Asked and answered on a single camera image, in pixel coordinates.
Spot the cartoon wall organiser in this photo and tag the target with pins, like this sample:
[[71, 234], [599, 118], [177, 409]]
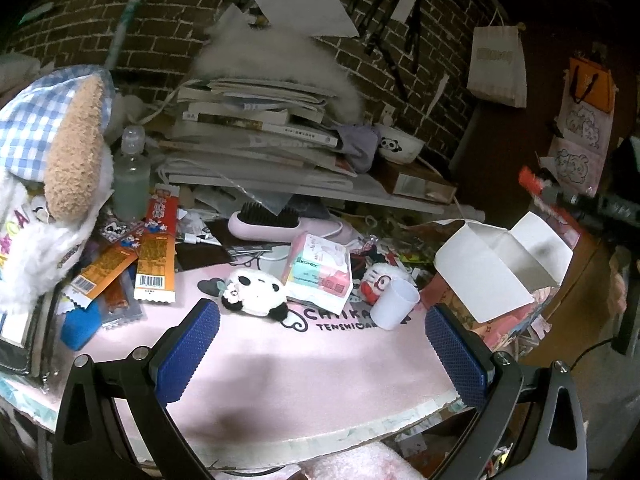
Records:
[[580, 150]]

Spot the white paper bag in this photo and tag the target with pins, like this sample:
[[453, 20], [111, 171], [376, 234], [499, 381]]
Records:
[[497, 67]]

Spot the grey fluffy fur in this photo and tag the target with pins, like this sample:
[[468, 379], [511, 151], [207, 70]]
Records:
[[270, 57]]

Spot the red white plush charm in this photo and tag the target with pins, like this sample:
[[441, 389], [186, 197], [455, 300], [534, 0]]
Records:
[[382, 275]]

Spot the pink desk mat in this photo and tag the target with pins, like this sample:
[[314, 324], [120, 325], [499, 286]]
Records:
[[310, 375]]

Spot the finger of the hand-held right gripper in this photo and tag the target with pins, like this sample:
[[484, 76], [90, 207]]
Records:
[[570, 202]]

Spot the red snack packet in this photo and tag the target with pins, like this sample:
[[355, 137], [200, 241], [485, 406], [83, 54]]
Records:
[[161, 212]]

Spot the frosted plastic bottle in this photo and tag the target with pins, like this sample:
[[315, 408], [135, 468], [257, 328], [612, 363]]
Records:
[[131, 180]]

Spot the pink box white flaps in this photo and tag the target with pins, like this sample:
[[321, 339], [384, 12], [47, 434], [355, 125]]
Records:
[[480, 270]]

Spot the white plastic cup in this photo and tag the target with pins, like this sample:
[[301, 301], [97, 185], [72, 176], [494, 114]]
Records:
[[392, 305]]

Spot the pale blue pole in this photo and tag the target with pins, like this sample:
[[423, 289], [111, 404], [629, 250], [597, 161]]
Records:
[[127, 10]]

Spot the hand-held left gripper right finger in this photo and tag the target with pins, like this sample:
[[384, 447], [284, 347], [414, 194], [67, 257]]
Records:
[[455, 355]]

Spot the panda plush toy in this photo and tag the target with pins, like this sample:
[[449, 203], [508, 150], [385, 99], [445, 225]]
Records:
[[252, 292]]

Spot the dark storage case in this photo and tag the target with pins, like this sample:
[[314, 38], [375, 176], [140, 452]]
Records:
[[22, 345]]

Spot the white flat board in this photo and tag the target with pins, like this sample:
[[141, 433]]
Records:
[[325, 190]]

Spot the pink tissue pack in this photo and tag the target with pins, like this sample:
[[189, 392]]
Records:
[[317, 270]]

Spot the orange barcode snack packet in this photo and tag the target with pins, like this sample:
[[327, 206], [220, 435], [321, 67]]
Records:
[[154, 270]]

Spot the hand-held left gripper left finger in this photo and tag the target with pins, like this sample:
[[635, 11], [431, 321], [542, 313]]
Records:
[[187, 355]]

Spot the plush dog plaid hat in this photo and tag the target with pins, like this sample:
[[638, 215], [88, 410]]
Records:
[[35, 240]]

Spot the pink hair brush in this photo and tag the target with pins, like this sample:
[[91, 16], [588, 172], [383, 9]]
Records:
[[265, 227]]

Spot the black heart sticker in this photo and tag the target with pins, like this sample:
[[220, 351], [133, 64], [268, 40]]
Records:
[[210, 286]]

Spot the brown wooden box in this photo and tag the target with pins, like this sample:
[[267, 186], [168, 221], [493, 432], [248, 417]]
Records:
[[425, 185]]

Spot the orange paper bag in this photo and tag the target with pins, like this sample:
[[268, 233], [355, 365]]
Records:
[[592, 85]]

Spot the white panda bowl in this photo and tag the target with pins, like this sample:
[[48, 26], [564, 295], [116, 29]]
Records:
[[400, 145]]

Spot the red small packet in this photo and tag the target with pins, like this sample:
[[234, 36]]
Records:
[[532, 180]]

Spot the purple cloth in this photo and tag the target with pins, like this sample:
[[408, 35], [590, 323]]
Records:
[[357, 147]]

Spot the dark orange snack packet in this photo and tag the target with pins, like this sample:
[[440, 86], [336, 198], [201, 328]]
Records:
[[120, 302]]

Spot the white paper sheet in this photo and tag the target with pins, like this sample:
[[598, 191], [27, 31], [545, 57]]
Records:
[[305, 2]]

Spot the stack of books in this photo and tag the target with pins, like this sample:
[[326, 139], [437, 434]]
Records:
[[250, 135]]

